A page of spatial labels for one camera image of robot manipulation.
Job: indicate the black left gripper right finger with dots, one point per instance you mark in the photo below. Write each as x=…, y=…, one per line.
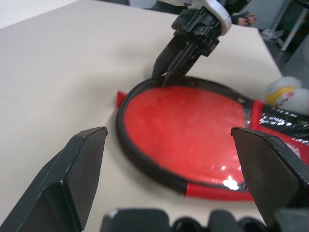
x=272, y=174

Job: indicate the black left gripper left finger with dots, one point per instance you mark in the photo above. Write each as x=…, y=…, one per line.
x=55, y=183

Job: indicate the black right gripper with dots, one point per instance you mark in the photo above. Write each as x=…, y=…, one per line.
x=198, y=26

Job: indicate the red table tennis paddle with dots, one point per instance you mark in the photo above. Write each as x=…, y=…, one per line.
x=183, y=130

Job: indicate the red black paddle case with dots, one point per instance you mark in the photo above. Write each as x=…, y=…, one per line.
x=135, y=154

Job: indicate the bystander in dark clothing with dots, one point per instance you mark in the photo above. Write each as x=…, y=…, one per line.
x=243, y=20

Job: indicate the white yellow plush charm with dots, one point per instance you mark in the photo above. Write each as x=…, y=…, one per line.
x=282, y=94

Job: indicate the grey crumpled cloth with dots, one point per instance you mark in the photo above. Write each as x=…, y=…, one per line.
x=272, y=35

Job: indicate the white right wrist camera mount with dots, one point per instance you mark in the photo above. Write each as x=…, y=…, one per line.
x=218, y=12

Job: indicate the white metal frame leg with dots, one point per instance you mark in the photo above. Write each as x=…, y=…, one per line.
x=293, y=26

